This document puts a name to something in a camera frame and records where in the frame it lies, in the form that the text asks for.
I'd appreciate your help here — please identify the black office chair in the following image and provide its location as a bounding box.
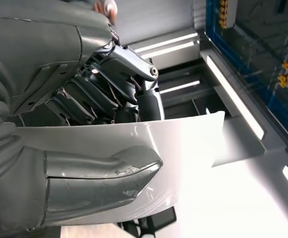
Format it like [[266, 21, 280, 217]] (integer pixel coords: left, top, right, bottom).
[[118, 207, 178, 238]]

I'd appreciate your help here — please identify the blue framed rack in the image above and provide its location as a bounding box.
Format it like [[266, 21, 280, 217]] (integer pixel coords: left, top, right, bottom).
[[205, 0, 288, 155]]

